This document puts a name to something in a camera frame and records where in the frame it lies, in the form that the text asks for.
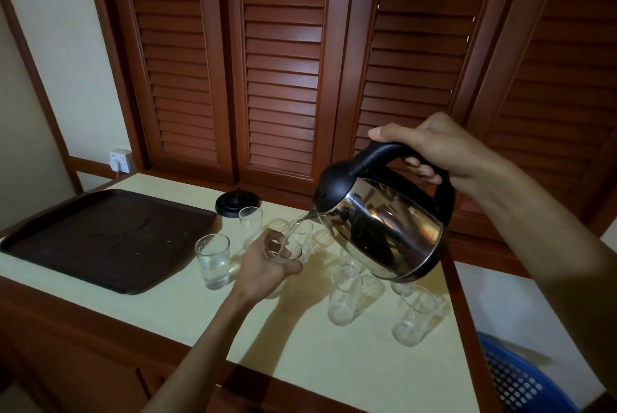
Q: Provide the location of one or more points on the person's right thumb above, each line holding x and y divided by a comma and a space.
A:
393, 132

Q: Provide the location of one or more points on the person's left hand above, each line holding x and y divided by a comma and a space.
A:
253, 270

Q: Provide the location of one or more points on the person's left forearm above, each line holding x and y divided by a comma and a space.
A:
202, 359

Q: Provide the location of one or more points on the dark brown serving tray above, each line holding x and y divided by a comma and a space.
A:
113, 236

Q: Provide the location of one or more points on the person's left thumb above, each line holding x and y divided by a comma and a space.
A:
289, 269

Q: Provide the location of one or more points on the person's right hand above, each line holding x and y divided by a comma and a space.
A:
448, 147

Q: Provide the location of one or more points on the clear drinking glass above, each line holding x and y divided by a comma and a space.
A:
250, 224
213, 263
284, 253
304, 239
343, 299
412, 318

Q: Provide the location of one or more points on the blue plastic basket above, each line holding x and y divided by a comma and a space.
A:
518, 379

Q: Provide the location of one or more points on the brown wooden wall trim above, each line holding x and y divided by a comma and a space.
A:
36, 89

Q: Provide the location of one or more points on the brown louvered wooden door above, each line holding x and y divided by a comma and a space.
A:
559, 89
176, 60
284, 65
419, 41

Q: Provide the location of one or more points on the person's right forearm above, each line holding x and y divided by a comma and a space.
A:
554, 263

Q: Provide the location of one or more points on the black round kettle base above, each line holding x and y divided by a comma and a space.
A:
237, 201

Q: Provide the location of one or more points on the wooden counter cabinet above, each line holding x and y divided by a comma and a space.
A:
86, 345

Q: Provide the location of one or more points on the white wall socket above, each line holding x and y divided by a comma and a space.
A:
120, 160

